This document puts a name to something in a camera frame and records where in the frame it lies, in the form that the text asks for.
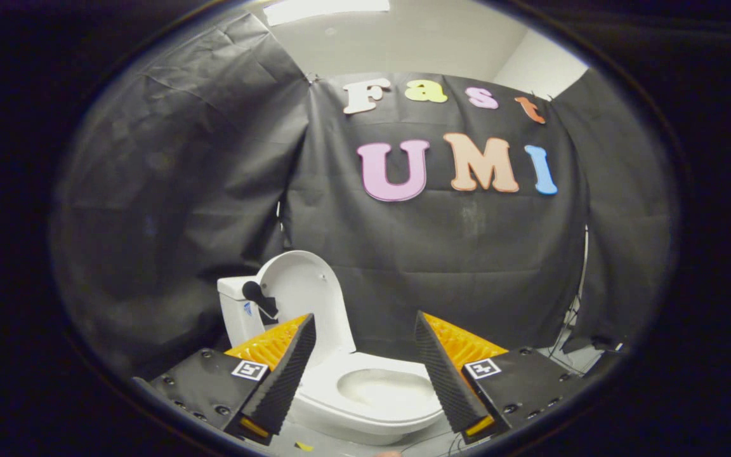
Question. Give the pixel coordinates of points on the yellow black floor tape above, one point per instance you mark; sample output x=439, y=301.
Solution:
x=304, y=447

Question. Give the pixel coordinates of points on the white ceramic toilet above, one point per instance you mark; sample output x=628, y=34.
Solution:
x=372, y=416

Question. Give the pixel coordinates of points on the white toilet lid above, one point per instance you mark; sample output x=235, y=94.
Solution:
x=305, y=285

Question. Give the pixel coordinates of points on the black backdrop cloth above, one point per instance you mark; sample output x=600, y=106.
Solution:
x=435, y=266

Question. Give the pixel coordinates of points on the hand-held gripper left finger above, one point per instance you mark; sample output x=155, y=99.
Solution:
x=286, y=374

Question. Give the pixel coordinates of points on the thin metal stand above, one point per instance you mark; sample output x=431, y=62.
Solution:
x=582, y=273

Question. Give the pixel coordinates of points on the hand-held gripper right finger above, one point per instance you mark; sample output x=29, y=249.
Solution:
x=445, y=381

